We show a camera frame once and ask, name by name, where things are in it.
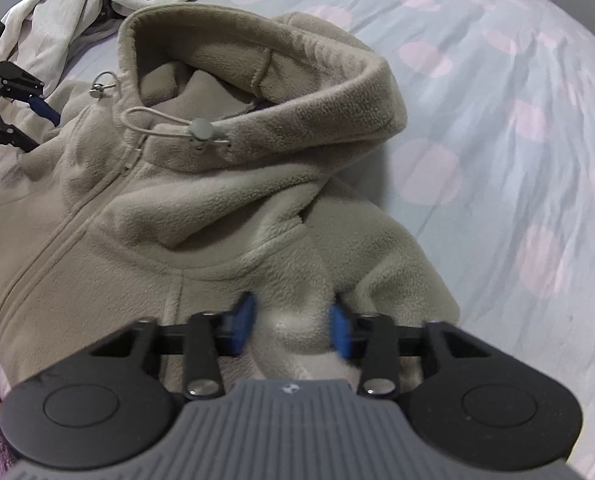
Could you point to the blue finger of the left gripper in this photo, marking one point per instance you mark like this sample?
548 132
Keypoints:
41 108

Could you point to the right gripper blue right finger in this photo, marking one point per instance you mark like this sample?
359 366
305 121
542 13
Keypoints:
371 343

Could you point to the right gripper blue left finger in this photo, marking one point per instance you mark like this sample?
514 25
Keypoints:
209 336

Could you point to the beige fleece zip hoodie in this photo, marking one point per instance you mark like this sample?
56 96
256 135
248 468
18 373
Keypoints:
207 167

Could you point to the polka dot bed sheet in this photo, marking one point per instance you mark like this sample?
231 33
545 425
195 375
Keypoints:
494 173

